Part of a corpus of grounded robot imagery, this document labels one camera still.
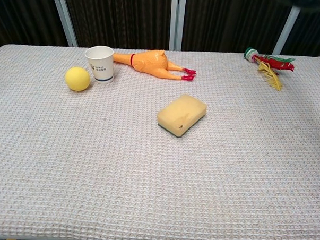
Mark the white paper cup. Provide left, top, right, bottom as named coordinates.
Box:
left=83, top=45, right=116, bottom=85

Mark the yellow sponge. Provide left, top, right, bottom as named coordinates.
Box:
left=156, top=92, right=209, bottom=140

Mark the beige woven table cloth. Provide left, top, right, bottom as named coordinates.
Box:
left=0, top=41, right=320, bottom=240

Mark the orange rubber chicken toy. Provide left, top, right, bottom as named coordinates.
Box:
left=111, top=47, right=198, bottom=82

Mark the yellow foam ball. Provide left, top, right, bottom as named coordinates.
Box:
left=64, top=66, right=92, bottom=93

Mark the dark brown fabric partition panel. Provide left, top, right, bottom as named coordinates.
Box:
left=0, top=0, right=71, bottom=54
left=59, top=0, right=173, bottom=52
left=281, top=7, right=320, bottom=58
left=180, top=0, right=293, bottom=56

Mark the feather shuttlecock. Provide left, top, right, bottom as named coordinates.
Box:
left=242, top=47, right=297, bottom=92

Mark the grey metal partition post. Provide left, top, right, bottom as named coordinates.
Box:
left=272, top=5, right=301, bottom=56
left=168, top=0, right=185, bottom=52
left=47, top=0, right=81, bottom=48

